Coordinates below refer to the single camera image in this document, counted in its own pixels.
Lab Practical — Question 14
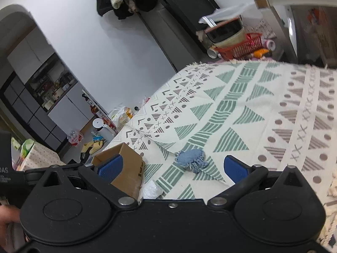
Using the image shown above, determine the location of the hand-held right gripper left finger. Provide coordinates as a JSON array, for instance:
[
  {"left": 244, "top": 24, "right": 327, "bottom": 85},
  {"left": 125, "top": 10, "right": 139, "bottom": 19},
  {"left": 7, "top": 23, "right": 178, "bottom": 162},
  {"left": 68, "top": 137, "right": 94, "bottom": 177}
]
[{"left": 42, "top": 153, "right": 139, "bottom": 212}]

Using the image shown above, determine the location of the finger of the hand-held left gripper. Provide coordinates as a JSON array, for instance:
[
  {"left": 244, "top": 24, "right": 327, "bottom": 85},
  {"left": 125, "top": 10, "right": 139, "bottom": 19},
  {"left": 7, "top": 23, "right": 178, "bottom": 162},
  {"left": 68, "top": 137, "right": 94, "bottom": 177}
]
[{"left": 26, "top": 166, "right": 50, "bottom": 185}]

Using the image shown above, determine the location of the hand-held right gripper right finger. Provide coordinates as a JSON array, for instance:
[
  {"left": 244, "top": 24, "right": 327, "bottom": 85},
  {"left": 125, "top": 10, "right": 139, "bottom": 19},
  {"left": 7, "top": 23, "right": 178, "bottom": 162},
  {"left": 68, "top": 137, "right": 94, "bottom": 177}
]
[{"left": 207, "top": 155, "right": 308, "bottom": 212}]

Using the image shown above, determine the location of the brown cardboard box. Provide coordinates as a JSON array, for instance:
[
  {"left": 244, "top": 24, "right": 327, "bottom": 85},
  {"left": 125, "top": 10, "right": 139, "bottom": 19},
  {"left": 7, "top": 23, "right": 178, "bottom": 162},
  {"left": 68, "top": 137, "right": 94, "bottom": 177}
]
[{"left": 91, "top": 142, "right": 145, "bottom": 200}]

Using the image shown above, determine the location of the blue knitted coaster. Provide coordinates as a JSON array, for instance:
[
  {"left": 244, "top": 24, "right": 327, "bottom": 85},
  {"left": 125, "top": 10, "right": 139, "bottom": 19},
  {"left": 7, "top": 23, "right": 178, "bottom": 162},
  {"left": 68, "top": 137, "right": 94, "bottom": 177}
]
[{"left": 176, "top": 149, "right": 208, "bottom": 174}]

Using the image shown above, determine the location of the person's left hand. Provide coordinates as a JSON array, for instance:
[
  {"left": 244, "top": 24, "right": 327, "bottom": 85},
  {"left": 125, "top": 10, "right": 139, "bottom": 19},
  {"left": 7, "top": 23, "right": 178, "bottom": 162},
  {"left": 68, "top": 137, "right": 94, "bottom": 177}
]
[{"left": 0, "top": 206, "right": 26, "bottom": 243}]

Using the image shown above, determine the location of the table with dotted cloth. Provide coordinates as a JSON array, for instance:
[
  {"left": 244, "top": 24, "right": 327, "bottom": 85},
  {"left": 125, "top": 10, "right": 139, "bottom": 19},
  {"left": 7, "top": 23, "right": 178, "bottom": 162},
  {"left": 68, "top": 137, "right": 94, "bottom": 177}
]
[{"left": 12, "top": 142, "right": 66, "bottom": 172}]

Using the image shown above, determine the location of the green tissue box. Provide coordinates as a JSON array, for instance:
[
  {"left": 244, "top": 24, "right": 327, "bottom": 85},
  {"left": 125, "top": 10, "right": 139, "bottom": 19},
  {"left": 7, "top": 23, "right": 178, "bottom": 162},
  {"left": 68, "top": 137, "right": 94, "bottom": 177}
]
[{"left": 20, "top": 138, "right": 35, "bottom": 162}]

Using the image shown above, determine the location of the white kettle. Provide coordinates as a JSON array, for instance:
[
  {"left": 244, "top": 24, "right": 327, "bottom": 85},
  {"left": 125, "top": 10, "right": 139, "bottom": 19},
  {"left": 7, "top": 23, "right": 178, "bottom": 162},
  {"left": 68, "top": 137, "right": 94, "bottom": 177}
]
[{"left": 92, "top": 118, "right": 116, "bottom": 141}]

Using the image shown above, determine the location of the pack of water bottles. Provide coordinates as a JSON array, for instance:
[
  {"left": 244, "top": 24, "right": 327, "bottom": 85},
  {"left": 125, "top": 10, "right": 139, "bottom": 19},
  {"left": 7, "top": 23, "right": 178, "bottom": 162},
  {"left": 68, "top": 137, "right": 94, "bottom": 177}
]
[{"left": 67, "top": 130, "right": 84, "bottom": 146}]

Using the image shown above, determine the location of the white plastic grocery bag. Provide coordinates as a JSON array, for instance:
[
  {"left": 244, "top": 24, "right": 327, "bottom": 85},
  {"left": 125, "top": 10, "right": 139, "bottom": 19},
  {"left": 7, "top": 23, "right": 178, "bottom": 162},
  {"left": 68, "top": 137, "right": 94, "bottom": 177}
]
[{"left": 109, "top": 107, "right": 134, "bottom": 131}]

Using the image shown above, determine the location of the white plastic wrapper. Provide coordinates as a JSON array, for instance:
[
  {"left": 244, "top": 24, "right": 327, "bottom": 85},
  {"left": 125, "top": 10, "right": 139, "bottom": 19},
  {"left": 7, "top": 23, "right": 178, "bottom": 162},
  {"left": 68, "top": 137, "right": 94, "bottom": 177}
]
[{"left": 143, "top": 180, "right": 163, "bottom": 199}]

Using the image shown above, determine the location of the geometric patterned blanket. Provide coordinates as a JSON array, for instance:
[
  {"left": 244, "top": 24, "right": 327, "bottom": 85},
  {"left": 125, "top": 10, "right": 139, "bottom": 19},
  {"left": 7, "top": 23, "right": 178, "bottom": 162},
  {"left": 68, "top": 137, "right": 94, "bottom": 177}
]
[{"left": 112, "top": 61, "right": 337, "bottom": 246}]

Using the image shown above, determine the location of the red print plastic bag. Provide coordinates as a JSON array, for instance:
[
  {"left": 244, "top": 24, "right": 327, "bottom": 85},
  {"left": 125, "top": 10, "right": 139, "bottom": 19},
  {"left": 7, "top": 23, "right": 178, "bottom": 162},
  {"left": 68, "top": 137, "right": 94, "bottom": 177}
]
[{"left": 136, "top": 96, "right": 151, "bottom": 112}]

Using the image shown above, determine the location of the white grey kitchen cabinet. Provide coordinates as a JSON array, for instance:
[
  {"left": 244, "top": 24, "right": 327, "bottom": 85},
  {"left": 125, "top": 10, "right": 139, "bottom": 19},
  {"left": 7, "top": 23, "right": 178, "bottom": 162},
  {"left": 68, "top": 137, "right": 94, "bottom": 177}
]
[{"left": 4, "top": 26, "right": 106, "bottom": 154}]

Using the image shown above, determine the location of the red plastic basket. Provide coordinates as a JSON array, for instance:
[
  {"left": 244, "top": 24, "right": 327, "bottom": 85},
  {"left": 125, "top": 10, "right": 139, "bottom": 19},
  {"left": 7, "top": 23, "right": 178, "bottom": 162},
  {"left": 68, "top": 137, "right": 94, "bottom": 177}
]
[{"left": 216, "top": 32, "right": 263, "bottom": 60}]

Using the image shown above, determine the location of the cream bowl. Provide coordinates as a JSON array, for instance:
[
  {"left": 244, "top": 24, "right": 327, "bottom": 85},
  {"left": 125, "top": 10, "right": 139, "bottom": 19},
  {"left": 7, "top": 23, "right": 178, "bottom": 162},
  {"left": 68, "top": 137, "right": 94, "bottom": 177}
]
[{"left": 211, "top": 28, "right": 247, "bottom": 49}]

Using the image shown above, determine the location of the clear plastic bag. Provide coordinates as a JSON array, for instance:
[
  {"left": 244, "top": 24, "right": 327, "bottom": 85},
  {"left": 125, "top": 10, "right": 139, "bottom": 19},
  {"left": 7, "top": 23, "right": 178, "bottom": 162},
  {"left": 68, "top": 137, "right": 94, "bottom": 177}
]
[{"left": 199, "top": 3, "right": 261, "bottom": 28}]

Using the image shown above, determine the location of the white desk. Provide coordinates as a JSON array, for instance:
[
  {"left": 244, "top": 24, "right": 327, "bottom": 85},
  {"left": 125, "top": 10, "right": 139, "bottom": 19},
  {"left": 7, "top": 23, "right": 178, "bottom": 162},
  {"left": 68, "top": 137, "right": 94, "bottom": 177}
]
[{"left": 254, "top": 0, "right": 337, "bottom": 67}]

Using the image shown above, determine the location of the black leaning panel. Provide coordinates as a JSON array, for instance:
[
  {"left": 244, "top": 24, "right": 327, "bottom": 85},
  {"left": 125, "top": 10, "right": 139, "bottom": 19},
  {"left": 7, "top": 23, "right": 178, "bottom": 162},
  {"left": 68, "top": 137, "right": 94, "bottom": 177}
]
[{"left": 152, "top": 0, "right": 221, "bottom": 56}]

